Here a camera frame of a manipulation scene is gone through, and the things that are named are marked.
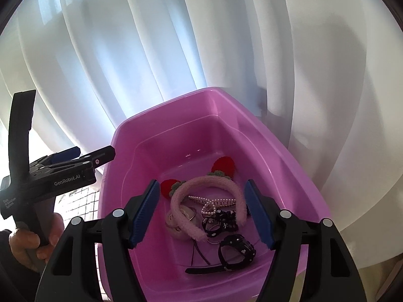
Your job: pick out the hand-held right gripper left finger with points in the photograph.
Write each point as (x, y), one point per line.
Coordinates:
(144, 214)

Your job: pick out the pearl heart hair clip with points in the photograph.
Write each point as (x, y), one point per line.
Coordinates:
(209, 209)

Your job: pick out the pink fuzzy strawberry headband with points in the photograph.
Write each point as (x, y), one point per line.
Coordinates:
(189, 188)

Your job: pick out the black patterned bow hair clip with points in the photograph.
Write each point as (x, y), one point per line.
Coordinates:
(220, 221)

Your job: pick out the person's left hand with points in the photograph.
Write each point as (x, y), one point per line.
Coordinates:
(25, 248)

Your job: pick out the pink plastic bin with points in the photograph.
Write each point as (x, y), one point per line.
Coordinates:
(176, 144)

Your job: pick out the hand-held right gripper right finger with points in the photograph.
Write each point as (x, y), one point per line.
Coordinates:
(259, 214)

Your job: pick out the white curtain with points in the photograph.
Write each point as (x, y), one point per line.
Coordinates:
(157, 53)

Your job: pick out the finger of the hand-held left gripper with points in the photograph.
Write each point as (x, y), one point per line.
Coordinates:
(100, 155)
(67, 154)

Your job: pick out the black digital wrist watch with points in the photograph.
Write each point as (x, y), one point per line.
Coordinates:
(242, 247)

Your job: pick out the beige plush hair accessory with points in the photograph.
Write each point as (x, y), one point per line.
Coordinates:
(173, 226)

